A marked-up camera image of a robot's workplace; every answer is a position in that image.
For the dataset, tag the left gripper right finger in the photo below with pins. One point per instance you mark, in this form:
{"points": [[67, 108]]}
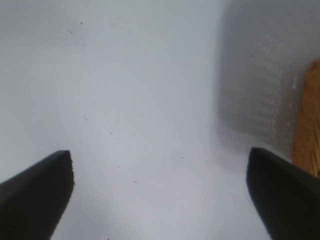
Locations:
{"points": [[287, 200]]}

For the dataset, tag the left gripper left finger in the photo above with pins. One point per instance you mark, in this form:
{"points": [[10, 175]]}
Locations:
{"points": [[32, 197]]}

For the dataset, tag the brown woven wicker basket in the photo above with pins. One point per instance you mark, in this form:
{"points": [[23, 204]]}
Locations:
{"points": [[308, 125]]}

